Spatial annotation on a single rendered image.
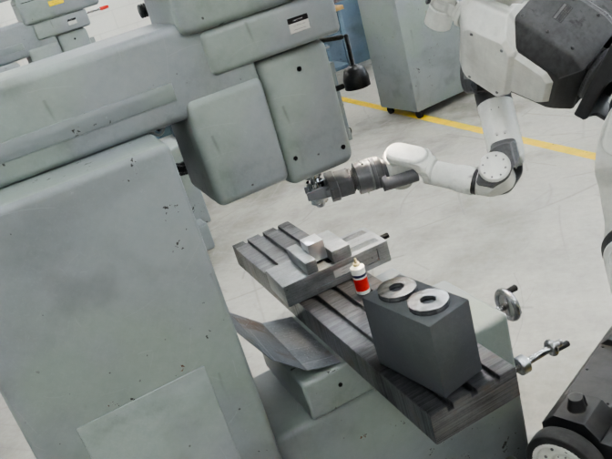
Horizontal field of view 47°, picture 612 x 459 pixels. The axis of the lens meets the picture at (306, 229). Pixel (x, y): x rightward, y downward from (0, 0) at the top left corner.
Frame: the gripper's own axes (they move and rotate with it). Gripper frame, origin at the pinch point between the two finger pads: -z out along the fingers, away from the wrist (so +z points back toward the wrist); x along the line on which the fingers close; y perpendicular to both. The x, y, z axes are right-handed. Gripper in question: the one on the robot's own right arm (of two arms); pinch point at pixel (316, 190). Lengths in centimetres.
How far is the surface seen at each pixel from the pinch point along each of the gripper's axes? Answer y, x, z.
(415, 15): 36, -428, 142
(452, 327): 19, 52, 17
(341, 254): 24.6, -8.9, 2.3
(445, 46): 71, -438, 165
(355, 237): 26.4, -21.3, 8.5
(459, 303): 15, 49, 20
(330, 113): -21.3, 8.0, 8.0
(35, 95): -48, 29, -50
